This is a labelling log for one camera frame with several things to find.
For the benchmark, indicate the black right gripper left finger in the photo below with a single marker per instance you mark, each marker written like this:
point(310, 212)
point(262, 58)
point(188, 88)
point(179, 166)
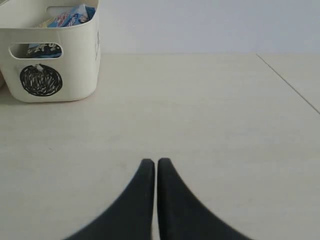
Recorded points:
point(130, 216)

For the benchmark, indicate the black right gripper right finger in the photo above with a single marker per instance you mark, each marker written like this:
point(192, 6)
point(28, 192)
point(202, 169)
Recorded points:
point(181, 216)

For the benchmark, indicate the blue instant noodle bag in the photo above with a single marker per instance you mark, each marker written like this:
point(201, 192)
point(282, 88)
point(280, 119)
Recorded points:
point(77, 15)

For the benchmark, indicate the cream bin circle mark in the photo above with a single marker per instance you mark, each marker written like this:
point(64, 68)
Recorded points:
point(72, 76)

